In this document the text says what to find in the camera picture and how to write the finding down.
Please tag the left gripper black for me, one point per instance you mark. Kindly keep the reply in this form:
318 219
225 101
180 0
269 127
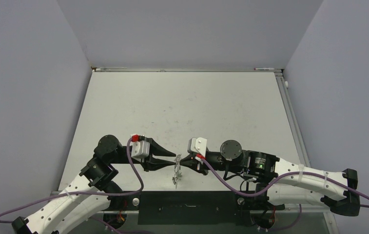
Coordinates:
150 162

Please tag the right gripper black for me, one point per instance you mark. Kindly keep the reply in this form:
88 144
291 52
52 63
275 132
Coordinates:
195 163

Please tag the metal key organizer plate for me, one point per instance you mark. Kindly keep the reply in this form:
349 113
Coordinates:
176 178

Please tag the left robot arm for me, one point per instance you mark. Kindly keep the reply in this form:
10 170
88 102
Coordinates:
93 189

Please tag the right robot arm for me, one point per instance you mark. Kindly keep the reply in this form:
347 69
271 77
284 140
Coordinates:
278 181

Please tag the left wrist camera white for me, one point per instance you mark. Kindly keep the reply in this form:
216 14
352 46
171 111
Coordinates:
140 149

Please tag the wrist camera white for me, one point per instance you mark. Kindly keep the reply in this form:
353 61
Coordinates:
140 149
197 145

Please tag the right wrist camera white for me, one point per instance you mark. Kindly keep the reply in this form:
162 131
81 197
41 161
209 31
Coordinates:
197 145

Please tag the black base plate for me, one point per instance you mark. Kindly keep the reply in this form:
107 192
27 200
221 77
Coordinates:
175 215

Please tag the aluminium frame rail front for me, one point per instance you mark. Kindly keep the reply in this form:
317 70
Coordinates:
203 202

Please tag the aluminium frame rail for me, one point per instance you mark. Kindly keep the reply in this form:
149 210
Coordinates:
127 69
203 202
293 123

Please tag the aluminium frame rail back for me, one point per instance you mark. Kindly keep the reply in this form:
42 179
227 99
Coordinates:
127 69

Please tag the aluminium frame rail right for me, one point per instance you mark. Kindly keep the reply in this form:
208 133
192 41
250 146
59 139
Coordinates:
293 123

